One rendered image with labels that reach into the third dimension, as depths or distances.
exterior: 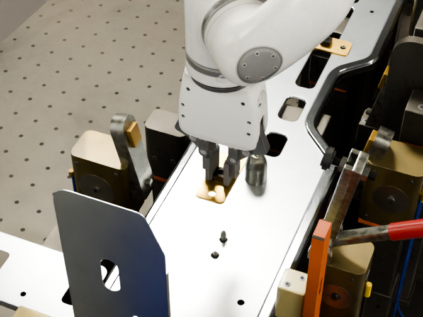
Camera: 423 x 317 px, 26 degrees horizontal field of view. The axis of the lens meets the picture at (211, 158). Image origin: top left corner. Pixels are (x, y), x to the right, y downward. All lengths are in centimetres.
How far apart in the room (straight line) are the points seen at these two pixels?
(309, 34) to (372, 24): 74
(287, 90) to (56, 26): 80
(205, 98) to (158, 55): 99
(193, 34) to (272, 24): 12
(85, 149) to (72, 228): 43
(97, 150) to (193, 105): 29
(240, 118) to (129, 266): 24
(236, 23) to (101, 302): 32
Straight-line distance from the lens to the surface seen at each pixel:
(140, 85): 195
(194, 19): 96
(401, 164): 128
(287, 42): 89
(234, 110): 104
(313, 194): 132
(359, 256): 118
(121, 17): 215
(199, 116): 107
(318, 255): 102
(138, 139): 127
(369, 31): 162
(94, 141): 133
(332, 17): 91
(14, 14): 341
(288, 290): 112
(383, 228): 114
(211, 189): 115
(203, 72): 100
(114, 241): 88
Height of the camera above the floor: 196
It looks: 45 degrees down
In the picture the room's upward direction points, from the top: straight up
